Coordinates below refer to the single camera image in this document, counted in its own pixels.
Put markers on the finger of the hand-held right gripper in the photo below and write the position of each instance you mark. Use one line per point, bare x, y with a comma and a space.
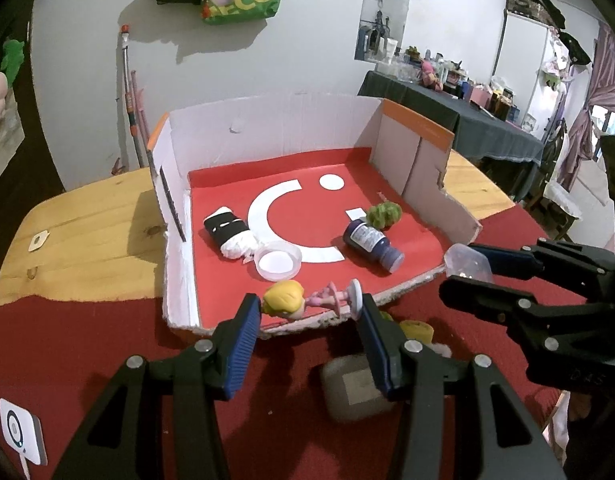
487, 300
507, 262

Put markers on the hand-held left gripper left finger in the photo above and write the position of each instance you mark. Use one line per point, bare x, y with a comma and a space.
242, 345

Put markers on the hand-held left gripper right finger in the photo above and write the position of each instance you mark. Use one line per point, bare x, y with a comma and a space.
375, 345

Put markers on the small green pompom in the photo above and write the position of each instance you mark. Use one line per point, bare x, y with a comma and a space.
390, 319

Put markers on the small clear plastic box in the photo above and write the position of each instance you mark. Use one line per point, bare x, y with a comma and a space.
466, 260

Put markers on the yellow plastic cap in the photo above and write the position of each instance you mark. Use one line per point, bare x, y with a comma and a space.
417, 332

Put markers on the grey plastic case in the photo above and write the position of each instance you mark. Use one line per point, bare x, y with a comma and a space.
347, 390

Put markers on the blonde doll figure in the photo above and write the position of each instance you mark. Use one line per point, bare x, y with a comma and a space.
285, 300

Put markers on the white fluffy star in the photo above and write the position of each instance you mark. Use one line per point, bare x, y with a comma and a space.
440, 349

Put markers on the clear round lid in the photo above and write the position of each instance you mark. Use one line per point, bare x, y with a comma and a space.
277, 262

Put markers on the dark blue bottle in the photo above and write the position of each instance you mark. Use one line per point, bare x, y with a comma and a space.
367, 240

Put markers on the black and white sock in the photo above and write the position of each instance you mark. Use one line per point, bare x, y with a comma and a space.
225, 225

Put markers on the large green pompom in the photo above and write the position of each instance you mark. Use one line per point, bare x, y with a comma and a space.
382, 214

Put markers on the orange and white cardboard box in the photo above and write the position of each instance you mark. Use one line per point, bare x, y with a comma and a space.
287, 125

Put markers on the side table with dark cloth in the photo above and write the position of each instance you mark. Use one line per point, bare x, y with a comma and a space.
437, 115

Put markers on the row of bottles and jars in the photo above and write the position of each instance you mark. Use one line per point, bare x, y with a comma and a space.
437, 72

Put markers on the white refrigerator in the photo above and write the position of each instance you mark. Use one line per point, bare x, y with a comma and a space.
525, 60

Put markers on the pink curtain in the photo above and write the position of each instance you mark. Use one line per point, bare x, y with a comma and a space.
607, 75

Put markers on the small paper tag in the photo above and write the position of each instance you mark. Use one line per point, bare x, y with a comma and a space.
37, 241

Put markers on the white charger device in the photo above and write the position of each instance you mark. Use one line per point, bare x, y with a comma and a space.
20, 430

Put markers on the dark patterned bag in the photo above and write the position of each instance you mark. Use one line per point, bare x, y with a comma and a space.
530, 7

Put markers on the grey stick with red cap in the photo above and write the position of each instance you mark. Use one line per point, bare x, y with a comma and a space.
130, 105

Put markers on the dark wooden door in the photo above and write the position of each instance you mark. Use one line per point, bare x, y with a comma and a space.
37, 160

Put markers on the green plush toy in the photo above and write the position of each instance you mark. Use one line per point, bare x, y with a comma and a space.
13, 57

